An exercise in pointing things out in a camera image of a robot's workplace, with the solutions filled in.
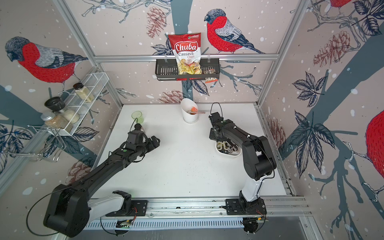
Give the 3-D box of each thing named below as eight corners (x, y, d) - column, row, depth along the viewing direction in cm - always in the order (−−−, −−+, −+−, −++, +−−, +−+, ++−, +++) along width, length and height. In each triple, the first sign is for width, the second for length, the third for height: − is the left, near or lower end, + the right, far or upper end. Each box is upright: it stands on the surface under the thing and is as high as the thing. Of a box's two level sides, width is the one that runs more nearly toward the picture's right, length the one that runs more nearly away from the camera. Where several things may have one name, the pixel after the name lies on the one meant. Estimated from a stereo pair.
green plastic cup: (133, 124, 110) (130, 119, 105) (135, 116, 115) (133, 110, 110) (143, 124, 110) (140, 119, 105) (145, 116, 115) (143, 110, 110)
